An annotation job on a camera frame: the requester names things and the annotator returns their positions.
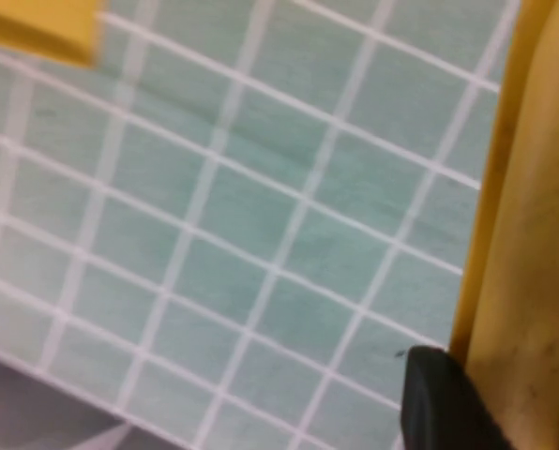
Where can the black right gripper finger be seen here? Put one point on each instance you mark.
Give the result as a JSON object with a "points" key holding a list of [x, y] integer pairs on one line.
{"points": [[443, 412]]}

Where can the small yellow foam cube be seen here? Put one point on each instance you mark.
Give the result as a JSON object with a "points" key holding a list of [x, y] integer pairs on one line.
{"points": [[35, 23]]}

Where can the yellow hand brush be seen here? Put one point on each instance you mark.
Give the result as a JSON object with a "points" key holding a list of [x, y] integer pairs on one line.
{"points": [[533, 211]]}

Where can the green checked tablecloth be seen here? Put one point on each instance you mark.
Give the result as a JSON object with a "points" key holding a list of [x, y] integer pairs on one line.
{"points": [[261, 211]]}

